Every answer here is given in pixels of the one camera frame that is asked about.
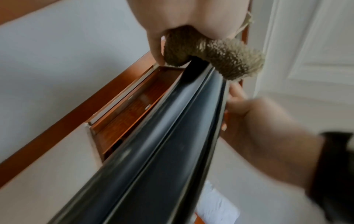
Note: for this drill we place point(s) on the person's right hand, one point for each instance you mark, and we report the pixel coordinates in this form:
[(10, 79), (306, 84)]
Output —
[(265, 135)]

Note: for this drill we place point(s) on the green cleaning cloth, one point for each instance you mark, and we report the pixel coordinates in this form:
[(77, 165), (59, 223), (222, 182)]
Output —
[(232, 54)]

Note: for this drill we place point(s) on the white pillow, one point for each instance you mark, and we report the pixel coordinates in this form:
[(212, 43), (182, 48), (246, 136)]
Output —
[(217, 206)]

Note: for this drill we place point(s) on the person's left hand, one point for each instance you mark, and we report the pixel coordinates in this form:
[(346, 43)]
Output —
[(188, 15)]

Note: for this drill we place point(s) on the black leather chair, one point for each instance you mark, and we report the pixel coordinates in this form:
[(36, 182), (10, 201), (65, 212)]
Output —
[(155, 166)]

